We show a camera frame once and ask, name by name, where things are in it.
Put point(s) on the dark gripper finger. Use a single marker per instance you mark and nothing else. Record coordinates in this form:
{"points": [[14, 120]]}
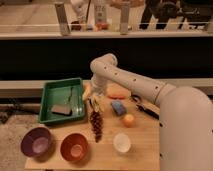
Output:
{"points": [[97, 105], [91, 103]]}

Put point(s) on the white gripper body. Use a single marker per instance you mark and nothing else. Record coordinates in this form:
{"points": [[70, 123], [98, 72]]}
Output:
{"points": [[98, 88]]}

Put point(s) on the yellow banana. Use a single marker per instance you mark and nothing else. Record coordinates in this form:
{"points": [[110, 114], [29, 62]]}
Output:
{"points": [[86, 92]]}

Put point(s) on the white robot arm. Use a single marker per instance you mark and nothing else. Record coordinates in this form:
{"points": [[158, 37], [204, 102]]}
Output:
{"points": [[185, 119]]}

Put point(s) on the white metal cup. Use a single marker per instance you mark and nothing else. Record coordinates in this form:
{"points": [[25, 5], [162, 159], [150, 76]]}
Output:
{"points": [[121, 143]]}

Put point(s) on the brown pine cone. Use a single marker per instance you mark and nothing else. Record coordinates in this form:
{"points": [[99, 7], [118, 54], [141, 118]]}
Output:
{"points": [[96, 121]]}

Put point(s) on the green plastic tray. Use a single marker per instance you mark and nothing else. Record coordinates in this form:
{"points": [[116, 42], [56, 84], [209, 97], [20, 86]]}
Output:
{"points": [[66, 93]]}

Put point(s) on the grey sponge block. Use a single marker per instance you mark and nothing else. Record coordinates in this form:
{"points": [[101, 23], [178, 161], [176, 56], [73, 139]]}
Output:
{"points": [[61, 109]]}

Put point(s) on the orange fruit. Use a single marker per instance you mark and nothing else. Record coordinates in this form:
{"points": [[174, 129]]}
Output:
{"points": [[128, 120]]}

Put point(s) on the black tool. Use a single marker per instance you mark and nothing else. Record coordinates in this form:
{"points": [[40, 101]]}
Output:
{"points": [[138, 101]]}

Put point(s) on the orange bowl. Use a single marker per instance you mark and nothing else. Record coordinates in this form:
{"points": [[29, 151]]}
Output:
{"points": [[74, 147]]}

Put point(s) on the purple bowl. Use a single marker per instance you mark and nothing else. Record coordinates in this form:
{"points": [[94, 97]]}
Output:
{"points": [[36, 142]]}

